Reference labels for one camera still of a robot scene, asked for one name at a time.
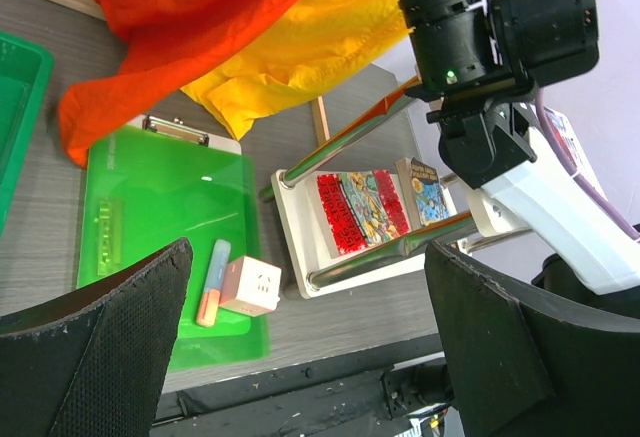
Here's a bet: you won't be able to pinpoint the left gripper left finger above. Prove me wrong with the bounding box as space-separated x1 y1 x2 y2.
1 238 193 436

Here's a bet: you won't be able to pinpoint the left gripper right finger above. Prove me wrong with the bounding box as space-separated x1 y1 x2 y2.
425 243 639 436

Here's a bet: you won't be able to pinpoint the orange shorts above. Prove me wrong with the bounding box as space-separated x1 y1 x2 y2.
57 0 334 168

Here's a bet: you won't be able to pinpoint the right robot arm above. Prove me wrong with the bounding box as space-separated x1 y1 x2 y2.
399 0 639 312

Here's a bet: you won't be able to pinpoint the yellow shorts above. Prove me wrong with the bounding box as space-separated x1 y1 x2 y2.
181 0 408 140

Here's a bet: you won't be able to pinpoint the orange blue highlighter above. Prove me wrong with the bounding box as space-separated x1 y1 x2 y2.
196 239 231 327

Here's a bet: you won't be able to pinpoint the pink cube power adapter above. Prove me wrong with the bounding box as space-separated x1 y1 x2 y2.
220 256 282 317

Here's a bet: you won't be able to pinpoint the black yellow treehouse book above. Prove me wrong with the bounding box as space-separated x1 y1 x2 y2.
395 158 450 230

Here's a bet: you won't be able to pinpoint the green clipboard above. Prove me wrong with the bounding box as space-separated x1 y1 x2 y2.
76 115 270 371

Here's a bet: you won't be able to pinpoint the red treehouse book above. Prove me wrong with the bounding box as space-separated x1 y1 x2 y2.
307 170 411 258

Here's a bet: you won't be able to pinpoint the white two-tier shelf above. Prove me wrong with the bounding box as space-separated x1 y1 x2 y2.
259 76 529 299

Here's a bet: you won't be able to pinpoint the illustrated red castle book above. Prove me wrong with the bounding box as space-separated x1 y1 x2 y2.
545 107 605 197

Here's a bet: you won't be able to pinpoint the green plastic tray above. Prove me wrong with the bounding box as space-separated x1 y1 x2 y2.
1 32 54 223

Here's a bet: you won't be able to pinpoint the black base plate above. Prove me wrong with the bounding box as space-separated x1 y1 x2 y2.
149 334 442 436

